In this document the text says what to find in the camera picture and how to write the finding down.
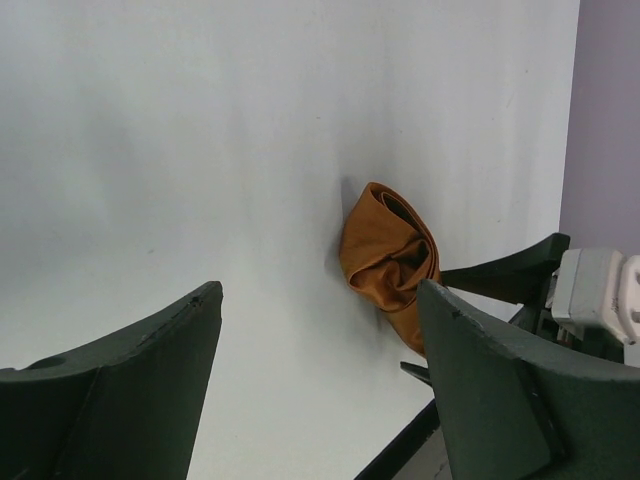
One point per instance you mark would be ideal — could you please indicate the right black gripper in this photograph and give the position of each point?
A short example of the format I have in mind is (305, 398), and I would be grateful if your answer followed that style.
(517, 279)

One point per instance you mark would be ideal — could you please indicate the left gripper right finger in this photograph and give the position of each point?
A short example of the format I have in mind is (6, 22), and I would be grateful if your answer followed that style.
(515, 406)

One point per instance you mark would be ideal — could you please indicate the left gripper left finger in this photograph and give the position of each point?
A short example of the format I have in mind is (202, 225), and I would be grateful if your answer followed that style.
(125, 406)

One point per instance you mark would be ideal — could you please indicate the orange satin napkin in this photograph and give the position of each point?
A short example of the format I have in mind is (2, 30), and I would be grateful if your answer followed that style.
(385, 251)

